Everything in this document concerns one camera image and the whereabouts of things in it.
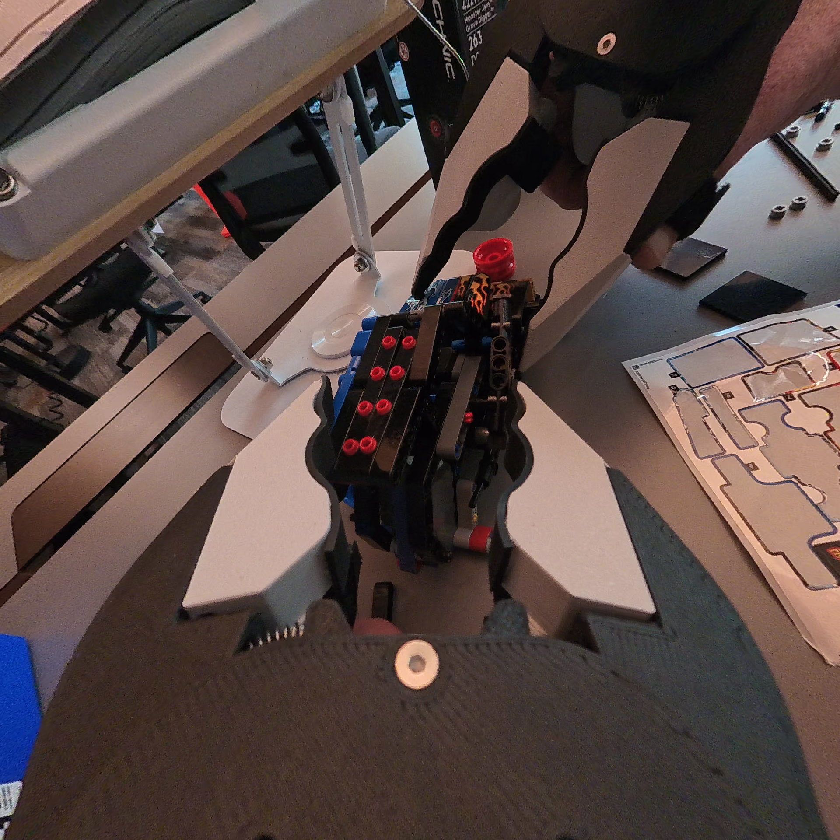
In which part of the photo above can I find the red wheel rim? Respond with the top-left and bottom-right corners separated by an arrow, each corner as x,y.
472,238 -> 517,280

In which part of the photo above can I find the black office chair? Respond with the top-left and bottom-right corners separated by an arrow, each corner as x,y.
52,249 -> 214,371

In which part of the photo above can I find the white book stand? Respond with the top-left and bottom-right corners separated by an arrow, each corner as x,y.
0,0 -> 437,441

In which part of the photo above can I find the sticker sheet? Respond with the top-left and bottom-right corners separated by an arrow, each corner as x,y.
622,298 -> 840,667

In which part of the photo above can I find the instruction booklet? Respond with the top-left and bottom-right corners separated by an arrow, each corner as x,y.
0,0 -> 253,148

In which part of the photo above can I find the blue storage bin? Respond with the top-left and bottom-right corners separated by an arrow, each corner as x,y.
0,633 -> 43,834

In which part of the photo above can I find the blue black toy brick truck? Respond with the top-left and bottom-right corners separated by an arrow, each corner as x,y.
325,276 -> 542,572

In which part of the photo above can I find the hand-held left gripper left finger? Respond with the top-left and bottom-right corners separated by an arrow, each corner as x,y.
181,377 -> 361,626

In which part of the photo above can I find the brick set box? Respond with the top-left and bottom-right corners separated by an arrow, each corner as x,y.
397,0 -> 509,188

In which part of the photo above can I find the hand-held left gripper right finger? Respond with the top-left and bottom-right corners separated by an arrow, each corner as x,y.
489,381 -> 660,639

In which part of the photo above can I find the long black axle rod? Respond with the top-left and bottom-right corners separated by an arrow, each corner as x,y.
769,130 -> 840,201

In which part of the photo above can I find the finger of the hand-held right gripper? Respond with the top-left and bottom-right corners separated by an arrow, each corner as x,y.
520,118 -> 691,371
412,56 -> 560,296

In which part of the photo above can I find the person's right hand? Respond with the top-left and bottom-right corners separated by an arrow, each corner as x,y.
633,0 -> 840,271

